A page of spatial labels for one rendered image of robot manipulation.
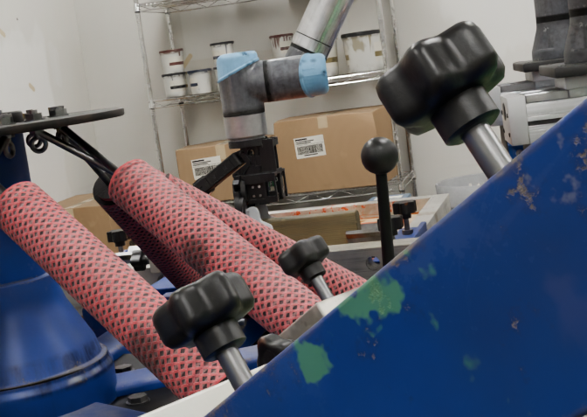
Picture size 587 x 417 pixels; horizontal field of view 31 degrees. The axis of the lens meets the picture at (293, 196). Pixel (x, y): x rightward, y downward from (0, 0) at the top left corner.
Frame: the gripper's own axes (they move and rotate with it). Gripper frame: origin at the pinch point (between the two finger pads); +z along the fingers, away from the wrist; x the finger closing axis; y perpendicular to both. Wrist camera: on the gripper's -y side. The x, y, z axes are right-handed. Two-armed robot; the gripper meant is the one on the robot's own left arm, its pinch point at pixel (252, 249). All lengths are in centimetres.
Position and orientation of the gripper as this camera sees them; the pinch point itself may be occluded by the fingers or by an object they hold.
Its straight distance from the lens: 195.1
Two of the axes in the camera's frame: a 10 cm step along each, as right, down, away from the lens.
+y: 9.6, -1.0, -2.6
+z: 1.3, 9.8, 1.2
